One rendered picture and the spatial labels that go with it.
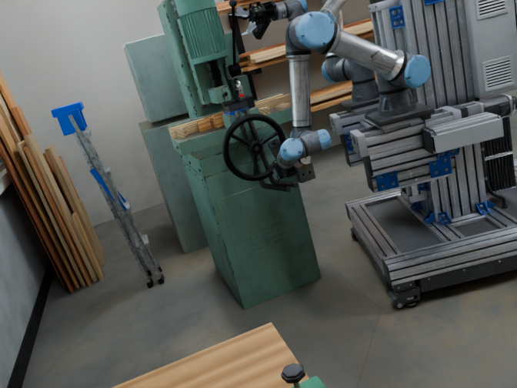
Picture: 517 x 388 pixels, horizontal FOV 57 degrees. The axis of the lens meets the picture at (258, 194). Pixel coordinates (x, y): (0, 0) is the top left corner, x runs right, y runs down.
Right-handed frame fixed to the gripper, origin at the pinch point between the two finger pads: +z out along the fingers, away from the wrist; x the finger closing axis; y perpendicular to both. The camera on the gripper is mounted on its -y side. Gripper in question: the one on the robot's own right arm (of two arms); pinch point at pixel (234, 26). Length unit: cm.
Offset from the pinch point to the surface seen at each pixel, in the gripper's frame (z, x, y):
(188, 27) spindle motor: 19.6, -6.7, 0.6
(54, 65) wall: 90, -188, -148
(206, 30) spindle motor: 12.6, -1.8, 0.5
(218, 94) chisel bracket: 14.7, 14.7, -22.9
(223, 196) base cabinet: 28, 53, -48
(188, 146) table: 37, 35, -28
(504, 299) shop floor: -59, 146, -45
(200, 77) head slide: 17.7, -1.3, -25.2
